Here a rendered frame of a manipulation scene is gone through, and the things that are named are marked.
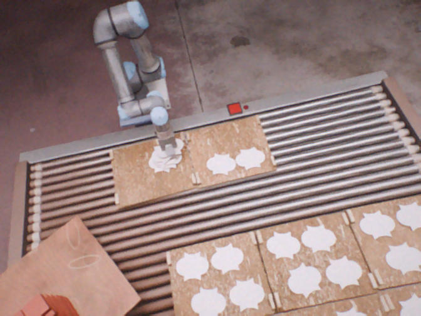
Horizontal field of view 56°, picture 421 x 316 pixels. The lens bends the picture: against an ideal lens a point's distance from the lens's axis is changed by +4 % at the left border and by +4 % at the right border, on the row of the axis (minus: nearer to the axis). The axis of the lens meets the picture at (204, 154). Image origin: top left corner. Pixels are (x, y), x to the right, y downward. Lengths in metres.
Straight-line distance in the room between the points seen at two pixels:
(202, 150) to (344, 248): 0.82
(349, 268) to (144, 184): 1.02
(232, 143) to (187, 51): 1.98
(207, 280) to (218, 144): 0.70
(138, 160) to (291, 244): 0.88
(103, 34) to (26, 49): 2.69
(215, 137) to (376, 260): 0.94
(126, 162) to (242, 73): 1.85
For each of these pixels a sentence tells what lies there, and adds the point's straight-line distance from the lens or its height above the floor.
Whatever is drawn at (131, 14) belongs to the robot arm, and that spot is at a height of 1.57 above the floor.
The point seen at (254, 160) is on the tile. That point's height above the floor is 0.94.
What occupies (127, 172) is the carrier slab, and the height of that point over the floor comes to 0.94.
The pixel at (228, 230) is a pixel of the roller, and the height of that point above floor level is 0.92.
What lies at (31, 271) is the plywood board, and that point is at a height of 1.04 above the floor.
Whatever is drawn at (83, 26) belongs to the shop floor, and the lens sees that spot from 4.47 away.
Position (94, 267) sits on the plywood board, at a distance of 1.80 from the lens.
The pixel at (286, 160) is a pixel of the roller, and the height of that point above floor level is 0.92.
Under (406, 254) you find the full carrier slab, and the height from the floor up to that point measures 0.95.
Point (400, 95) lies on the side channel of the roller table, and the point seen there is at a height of 0.95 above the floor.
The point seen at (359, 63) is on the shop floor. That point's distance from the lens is 3.80.
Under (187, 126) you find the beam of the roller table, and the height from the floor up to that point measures 0.92.
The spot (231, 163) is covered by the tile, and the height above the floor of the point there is 0.94.
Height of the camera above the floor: 2.66
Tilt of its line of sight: 58 degrees down
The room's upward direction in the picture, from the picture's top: 11 degrees counter-clockwise
